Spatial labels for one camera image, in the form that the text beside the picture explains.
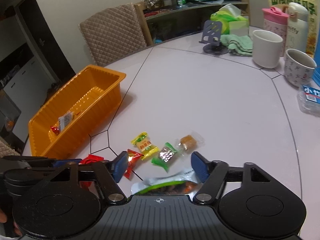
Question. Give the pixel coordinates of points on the green tissue box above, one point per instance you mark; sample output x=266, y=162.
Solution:
x=232, y=20

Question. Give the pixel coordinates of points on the green snack packet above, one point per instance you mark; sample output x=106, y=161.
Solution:
x=162, y=188

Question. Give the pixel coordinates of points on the person's left hand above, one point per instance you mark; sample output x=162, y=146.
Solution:
x=3, y=216

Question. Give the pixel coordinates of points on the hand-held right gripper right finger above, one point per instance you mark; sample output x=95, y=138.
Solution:
x=200, y=166

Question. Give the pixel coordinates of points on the green cloth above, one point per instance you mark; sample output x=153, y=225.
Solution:
x=237, y=45

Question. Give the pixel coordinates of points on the clear brown candy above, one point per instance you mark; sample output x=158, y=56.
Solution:
x=188, y=142

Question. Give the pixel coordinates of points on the wooden shelf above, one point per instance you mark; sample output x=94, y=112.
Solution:
x=180, y=17

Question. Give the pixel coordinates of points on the orange plastic tray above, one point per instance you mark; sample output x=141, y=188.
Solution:
x=82, y=97

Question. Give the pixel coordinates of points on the clear pack with blue label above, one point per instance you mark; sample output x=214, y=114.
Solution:
x=310, y=100

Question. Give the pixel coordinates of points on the red and silver candy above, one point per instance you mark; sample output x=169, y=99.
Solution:
x=133, y=161

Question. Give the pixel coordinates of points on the patterned white cup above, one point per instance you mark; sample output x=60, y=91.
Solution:
x=298, y=70

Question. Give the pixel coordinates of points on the beige quilted chair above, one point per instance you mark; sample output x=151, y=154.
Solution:
x=7, y=148
x=112, y=32

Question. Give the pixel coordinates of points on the green and silver candy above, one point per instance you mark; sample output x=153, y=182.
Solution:
x=166, y=156

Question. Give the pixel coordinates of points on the white thermos bottle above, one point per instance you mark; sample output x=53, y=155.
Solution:
x=296, y=30

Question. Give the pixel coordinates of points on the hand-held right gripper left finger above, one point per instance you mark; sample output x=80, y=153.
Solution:
x=120, y=166

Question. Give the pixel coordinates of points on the red scissors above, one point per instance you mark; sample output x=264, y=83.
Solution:
x=156, y=12

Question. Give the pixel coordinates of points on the grey phone stand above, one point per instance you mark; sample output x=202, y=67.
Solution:
x=212, y=32

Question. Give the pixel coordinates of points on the grey snack packet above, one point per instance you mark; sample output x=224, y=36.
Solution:
x=65, y=121

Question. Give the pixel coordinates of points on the small red candy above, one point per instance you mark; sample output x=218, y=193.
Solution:
x=55, y=130

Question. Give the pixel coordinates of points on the pink lidded tumbler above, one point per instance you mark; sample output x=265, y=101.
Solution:
x=273, y=27

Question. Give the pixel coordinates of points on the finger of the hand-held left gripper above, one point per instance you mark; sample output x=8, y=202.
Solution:
x=37, y=160
x=30, y=175

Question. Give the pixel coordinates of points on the yellow candy packet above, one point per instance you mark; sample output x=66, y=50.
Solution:
x=145, y=146

